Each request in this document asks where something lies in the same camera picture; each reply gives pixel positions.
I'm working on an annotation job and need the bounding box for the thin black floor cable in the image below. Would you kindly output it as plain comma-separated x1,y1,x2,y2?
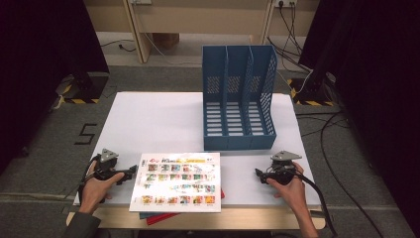
99,39,138,54

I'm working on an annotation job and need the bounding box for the long black floor cable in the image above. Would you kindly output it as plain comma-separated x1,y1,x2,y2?
319,111,386,238

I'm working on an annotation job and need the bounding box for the teal picture book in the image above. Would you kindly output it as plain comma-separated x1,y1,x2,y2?
138,211,167,220

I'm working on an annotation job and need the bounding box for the short black floor cable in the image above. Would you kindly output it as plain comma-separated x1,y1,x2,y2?
295,111,351,139

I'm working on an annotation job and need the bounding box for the white table cover sheet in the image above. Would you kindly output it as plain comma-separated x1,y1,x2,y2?
72,91,322,209

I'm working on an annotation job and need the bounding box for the person's left hand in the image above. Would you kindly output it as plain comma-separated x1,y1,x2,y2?
78,161,126,212

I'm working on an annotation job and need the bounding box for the white floor cable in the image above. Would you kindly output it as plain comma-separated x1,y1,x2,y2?
143,32,203,66

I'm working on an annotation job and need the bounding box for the left hand-held gripper cable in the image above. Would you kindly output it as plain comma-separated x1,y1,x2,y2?
73,155,100,204

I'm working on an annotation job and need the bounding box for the blue plastic file rack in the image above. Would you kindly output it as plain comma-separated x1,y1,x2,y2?
201,44,278,152

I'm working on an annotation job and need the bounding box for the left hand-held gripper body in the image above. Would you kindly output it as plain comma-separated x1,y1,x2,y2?
93,148,120,181

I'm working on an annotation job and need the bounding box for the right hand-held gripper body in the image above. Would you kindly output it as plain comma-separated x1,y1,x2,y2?
263,150,303,185

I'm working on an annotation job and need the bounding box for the bundle of black cables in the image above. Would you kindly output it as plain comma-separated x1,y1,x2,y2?
266,0,314,73

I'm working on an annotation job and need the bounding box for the black curtain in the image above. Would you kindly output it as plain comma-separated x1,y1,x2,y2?
298,0,420,232
0,0,110,173

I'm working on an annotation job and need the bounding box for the beige wooden desk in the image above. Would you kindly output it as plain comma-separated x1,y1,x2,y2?
123,0,276,64

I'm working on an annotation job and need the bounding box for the black stand base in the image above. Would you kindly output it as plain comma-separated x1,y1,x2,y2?
286,70,337,107
62,71,110,104

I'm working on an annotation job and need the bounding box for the person's right hand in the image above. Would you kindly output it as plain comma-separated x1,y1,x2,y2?
266,165,308,212

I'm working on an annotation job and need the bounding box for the white picture book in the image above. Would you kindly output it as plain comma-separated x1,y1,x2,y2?
128,152,222,213

